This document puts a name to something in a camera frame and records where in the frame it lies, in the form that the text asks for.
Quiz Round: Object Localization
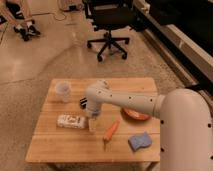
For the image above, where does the long bench along wall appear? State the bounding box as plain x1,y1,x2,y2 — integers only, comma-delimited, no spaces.
133,0,213,82

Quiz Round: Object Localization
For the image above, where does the clear plastic cup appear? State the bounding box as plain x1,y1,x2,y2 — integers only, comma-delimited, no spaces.
55,82,71,103

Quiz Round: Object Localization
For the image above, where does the orange bowl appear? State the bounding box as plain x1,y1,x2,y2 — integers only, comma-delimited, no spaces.
123,108,150,121

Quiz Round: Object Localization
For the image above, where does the orange toy carrot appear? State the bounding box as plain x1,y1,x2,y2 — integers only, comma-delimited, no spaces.
103,121,120,149

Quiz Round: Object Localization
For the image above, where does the white labelled plastic bottle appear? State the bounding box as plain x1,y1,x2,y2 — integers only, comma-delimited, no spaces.
57,115,87,129

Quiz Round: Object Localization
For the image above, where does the black office chair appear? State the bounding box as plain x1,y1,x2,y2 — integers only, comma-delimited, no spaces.
82,0,136,62

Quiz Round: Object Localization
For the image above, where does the wooden folding table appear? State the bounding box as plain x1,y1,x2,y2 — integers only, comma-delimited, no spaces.
26,78,160,164

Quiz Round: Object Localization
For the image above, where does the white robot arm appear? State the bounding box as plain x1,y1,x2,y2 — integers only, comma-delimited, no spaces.
85,80,213,171

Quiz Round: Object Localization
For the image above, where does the blue sponge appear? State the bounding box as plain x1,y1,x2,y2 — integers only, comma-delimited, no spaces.
128,132,152,152

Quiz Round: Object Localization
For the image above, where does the floor cables and power strip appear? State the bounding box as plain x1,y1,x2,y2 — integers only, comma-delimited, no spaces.
33,0,84,22

